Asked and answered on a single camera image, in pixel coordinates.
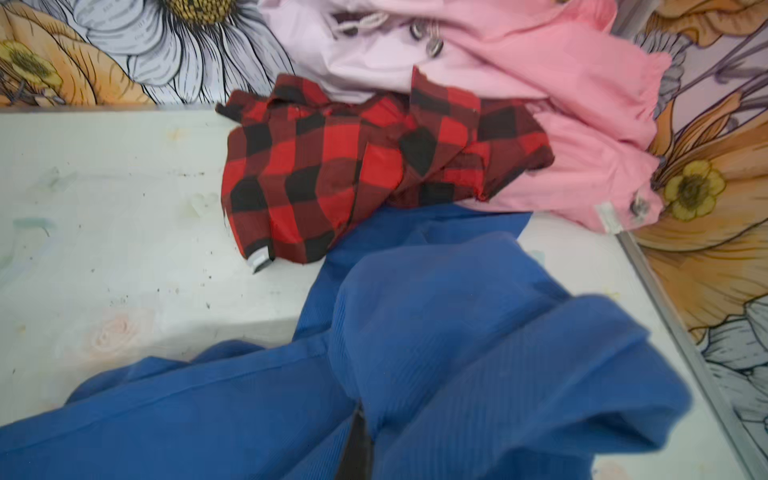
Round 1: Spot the right aluminium corner post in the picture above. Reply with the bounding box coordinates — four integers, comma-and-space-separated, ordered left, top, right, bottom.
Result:
617, 232, 767, 479

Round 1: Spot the red black plaid shirt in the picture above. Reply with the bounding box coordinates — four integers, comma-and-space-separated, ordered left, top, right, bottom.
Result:
216, 71, 554, 268

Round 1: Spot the light lilac shirt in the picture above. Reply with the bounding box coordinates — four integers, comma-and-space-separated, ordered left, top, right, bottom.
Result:
259, 1, 545, 103

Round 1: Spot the blue cloth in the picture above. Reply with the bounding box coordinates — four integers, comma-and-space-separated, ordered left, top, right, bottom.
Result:
1, 207, 691, 479

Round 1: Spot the pink shirt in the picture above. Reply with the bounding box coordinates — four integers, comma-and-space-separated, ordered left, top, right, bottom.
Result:
371, 1, 671, 234

